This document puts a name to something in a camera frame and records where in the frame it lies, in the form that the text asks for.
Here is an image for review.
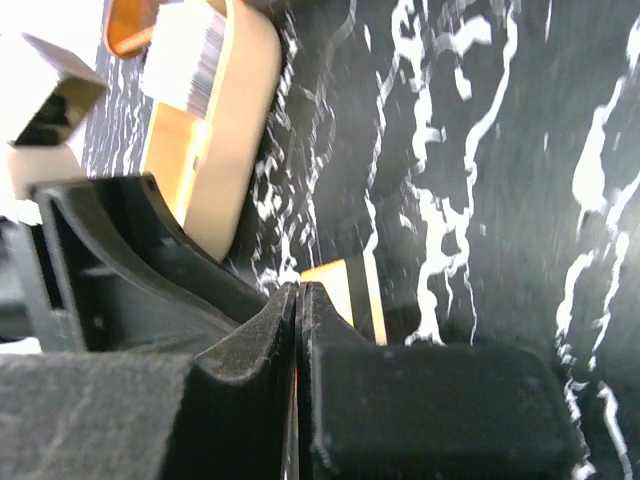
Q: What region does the stack of credit cards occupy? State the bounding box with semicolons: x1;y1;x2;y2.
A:
141;1;226;119

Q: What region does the brown gold credit card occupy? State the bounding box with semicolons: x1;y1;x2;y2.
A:
300;250;388;345

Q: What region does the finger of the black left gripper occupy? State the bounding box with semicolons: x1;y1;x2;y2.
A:
29;174;267;353

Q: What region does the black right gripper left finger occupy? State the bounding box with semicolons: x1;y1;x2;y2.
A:
1;285;295;479

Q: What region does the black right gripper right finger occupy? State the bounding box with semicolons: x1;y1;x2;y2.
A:
297;283;580;479

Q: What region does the beige oval card tray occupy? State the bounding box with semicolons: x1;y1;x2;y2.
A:
141;1;282;260

